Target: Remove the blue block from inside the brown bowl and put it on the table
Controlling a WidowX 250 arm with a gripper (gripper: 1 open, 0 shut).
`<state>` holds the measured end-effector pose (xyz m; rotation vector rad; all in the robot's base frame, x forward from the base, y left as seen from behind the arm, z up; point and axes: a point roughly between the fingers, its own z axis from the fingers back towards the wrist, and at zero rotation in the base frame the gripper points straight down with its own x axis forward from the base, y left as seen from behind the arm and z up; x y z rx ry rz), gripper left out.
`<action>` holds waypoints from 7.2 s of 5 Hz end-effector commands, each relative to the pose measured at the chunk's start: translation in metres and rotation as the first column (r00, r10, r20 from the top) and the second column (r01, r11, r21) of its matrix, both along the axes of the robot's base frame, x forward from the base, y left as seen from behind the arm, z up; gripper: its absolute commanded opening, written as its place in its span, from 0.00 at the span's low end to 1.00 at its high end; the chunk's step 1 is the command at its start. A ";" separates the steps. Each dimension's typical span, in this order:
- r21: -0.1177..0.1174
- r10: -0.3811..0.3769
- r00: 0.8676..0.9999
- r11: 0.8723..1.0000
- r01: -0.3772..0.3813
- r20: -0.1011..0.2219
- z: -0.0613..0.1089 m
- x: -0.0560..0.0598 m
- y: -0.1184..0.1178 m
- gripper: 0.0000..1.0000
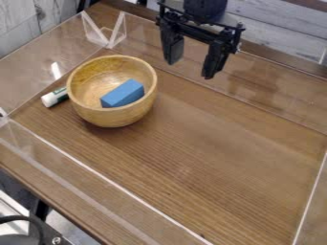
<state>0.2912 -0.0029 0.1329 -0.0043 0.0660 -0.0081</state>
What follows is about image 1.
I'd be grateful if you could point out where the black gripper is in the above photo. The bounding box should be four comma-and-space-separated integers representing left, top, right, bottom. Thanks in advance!
157, 0, 246, 79

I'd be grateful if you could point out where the blue foam block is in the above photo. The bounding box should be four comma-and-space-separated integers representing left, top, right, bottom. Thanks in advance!
100, 79, 145, 108

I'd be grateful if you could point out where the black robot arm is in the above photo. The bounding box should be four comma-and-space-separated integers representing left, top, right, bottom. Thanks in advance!
157, 0, 246, 79

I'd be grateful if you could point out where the brown wooden bowl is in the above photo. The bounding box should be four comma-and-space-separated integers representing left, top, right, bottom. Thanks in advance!
66, 55, 159, 129

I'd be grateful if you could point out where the black metal table leg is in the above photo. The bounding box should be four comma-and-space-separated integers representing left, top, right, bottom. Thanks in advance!
35, 200, 50, 221

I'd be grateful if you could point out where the clear acrylic corner bracket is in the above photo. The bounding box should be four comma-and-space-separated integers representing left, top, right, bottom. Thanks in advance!
80, 11, 127, 49

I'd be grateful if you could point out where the black cable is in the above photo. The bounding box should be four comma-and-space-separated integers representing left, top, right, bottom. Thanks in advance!
0, 214, 46, 245

